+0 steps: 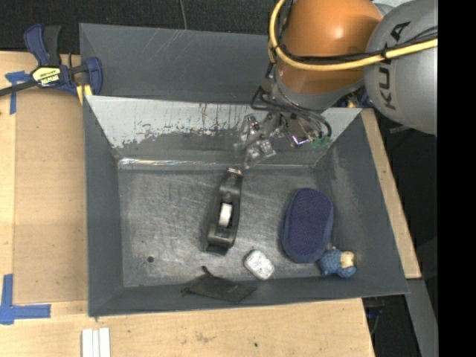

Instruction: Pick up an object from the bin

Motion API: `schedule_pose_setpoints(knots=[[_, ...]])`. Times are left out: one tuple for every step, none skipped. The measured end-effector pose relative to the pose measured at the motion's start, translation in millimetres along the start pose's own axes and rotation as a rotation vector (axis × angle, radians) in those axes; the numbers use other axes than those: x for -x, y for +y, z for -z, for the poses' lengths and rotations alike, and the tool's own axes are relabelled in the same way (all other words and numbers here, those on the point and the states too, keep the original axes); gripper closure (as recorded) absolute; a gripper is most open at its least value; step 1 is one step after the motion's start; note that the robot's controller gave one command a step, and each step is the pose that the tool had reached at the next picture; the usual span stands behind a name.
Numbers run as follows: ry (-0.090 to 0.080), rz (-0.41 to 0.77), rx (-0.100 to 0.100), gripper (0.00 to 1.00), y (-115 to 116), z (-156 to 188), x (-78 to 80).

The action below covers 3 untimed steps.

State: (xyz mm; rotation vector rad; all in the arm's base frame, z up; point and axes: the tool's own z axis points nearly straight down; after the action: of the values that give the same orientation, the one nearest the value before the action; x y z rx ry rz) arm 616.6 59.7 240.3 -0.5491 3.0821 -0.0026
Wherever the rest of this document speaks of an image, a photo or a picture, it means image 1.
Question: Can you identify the blue knitted toy animal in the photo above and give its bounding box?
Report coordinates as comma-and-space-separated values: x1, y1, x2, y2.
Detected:
318, 247, 358, 280

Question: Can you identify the small white plastic case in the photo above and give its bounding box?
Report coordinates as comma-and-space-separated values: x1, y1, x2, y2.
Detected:
242, 249, 276, 281

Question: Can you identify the grey metal bin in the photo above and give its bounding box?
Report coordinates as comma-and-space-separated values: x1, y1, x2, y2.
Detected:
77, 22, 411, 318

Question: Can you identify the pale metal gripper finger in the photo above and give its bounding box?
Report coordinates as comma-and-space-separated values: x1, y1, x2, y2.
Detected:
242, 139, 277, 170
233, 113, 264, 152

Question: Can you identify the black tape dispenser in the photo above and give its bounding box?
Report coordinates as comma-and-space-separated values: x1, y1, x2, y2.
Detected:
202, 167, 245, 257

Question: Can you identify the dark blue slipper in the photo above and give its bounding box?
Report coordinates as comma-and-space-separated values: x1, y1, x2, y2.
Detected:
280, 187, 335, 265

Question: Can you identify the black cloth pouch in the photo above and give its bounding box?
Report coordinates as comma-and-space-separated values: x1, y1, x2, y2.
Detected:
180, 266, 259, 304

